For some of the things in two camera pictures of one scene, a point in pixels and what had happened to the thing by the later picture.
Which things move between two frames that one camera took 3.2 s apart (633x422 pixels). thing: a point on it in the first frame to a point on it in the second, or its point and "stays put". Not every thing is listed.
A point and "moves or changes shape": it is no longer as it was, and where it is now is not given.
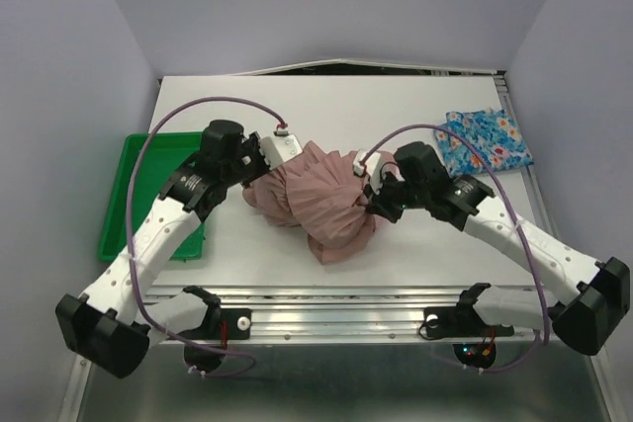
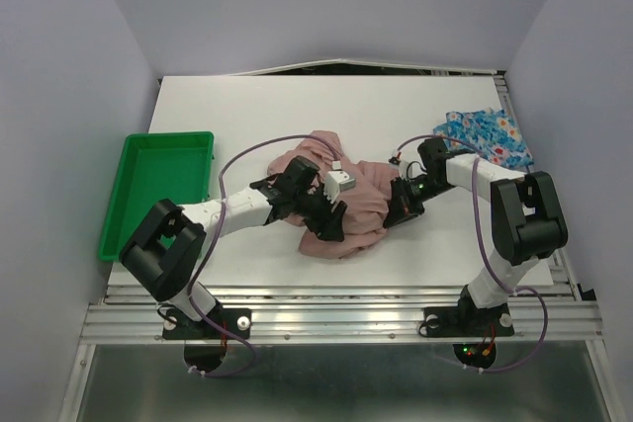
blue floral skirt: x=496 y=135 stays put
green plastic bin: x=161 y=156 stays put
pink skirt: x=317 y=194 moves or changes shape
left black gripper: x=252 y=142 to x=327 y=226
